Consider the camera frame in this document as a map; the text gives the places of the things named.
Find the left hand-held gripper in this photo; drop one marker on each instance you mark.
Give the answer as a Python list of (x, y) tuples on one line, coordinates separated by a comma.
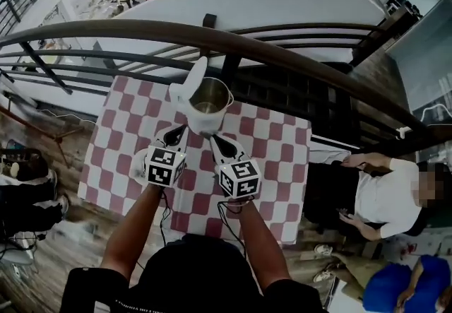
[(163, 166)]

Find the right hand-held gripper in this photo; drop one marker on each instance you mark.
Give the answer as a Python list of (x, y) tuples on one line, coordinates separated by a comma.
[(240, 179)]

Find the white electric kettle steel interior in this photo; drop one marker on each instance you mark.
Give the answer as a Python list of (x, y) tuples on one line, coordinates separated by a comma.
[(204, 117)]

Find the person's left forearm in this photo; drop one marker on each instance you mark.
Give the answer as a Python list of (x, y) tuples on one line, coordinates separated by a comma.
[(136, 227)]

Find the person's right forearm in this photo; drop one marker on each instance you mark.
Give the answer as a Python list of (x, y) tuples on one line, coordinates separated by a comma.
[(259, 244)]

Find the red white checkered tablecloth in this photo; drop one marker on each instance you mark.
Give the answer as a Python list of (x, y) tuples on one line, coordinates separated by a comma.
[(141, 121)]

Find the dark railing with wooden handrail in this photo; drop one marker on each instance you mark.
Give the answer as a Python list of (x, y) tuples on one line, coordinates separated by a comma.
[(247, 48)]

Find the wooden tripod stand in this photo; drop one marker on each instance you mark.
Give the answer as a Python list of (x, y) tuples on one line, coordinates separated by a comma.
[(49, 135)]

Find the person's black shirt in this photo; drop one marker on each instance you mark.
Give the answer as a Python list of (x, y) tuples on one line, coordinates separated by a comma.
[(197, 280)]

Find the white clamp on railing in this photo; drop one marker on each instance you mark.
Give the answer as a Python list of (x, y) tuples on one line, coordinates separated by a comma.
[(402, 132)]

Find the small black wall box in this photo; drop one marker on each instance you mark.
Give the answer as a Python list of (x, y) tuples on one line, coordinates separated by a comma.
[(210, 20)]

